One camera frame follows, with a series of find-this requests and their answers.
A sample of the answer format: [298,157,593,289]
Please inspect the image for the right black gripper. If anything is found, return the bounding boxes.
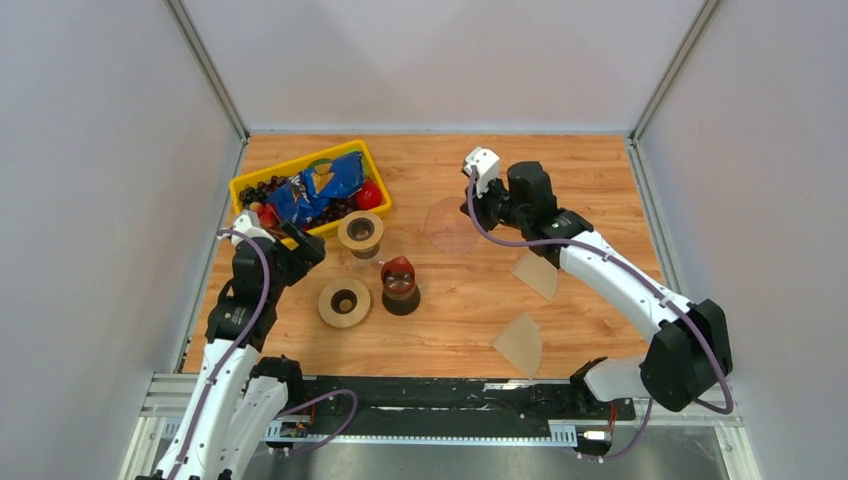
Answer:
[460,172,529,234]

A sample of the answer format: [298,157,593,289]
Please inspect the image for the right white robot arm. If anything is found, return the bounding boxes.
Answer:
[462,159,734,418]

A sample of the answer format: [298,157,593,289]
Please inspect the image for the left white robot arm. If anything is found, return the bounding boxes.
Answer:
[148,215,326,479]

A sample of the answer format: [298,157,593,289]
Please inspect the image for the far brown paper filter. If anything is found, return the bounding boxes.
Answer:
[511,253,559,301]

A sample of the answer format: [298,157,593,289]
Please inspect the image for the brown paper filter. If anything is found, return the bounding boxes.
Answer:
[511,253,559,301]
[491,312,543,379]

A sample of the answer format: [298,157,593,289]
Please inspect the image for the brown glass dripper on base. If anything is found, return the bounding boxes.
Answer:
[380,255,421,316]

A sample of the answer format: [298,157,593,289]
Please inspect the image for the near brown paper filter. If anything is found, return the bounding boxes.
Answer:
[491,312,543,379]

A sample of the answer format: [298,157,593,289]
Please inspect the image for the blue chips bag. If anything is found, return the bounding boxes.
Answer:
[266,151,366,227]

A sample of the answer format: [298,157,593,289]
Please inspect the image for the red strawberries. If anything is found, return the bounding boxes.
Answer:
[248,202,279,229]

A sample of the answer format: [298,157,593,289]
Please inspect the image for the red tomato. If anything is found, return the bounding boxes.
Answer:
[353,180,383,210]

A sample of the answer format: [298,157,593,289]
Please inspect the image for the dark grapes bunch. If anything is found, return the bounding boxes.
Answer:
[237,176,288,209]

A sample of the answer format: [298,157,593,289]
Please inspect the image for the yellow plastic basket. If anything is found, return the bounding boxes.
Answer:
[229,140,393,246]

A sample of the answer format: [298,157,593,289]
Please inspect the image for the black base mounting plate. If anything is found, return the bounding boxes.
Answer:
[289,376,636,438]

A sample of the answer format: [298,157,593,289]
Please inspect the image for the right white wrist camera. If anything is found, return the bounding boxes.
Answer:
[462,146,500,198]

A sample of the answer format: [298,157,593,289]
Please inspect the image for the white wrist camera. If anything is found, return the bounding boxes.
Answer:
[462,146,500,198]
[231,210,275,245]

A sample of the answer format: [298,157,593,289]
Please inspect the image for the wooden dripper ring on table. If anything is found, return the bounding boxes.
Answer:
[317,276,372,330]

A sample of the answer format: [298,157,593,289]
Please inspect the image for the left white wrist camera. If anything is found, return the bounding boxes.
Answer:
[231,210,275,245]

